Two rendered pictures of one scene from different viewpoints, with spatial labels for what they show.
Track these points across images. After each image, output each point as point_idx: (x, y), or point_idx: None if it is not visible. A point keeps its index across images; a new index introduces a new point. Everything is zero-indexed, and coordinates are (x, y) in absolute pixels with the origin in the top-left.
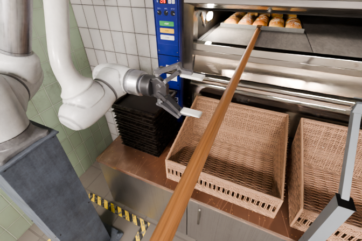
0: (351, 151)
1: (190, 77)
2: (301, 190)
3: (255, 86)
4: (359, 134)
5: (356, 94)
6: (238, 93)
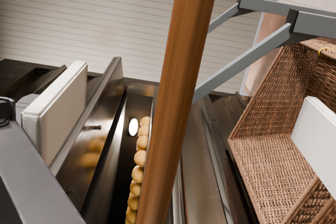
0: (230, 64)
1: (59, 81)
2: None
3: (173, 190)
4: (251, 179)
5: (194, 198)
6: None
